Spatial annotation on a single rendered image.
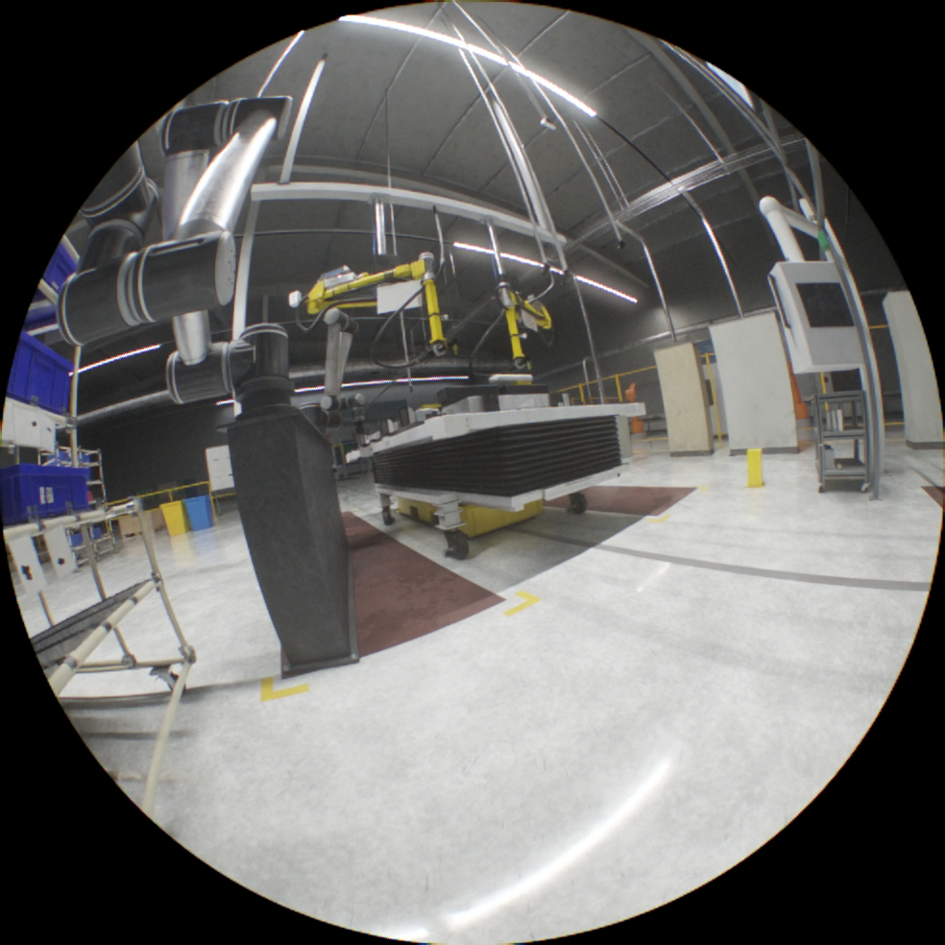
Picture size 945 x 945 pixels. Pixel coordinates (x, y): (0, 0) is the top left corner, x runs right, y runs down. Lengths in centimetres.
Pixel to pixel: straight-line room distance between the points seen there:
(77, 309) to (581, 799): 112
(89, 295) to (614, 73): 1101
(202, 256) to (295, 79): 1016
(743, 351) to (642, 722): 530
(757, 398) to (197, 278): 566
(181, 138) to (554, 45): 969
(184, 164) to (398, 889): 163
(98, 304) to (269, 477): 80
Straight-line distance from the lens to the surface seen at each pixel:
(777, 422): 555
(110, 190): 57
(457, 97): 1067
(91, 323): 53
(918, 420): 592
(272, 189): 347
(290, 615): 122
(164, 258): 48
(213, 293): 46
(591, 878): 71
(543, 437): 174
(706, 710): 94
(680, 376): 602
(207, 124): 111
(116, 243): 57
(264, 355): 121
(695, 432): 594
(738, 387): 563
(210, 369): 124
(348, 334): 295
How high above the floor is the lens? 70
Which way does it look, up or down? 5 degrees down
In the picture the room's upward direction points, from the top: 9 degrees counter-clockwise
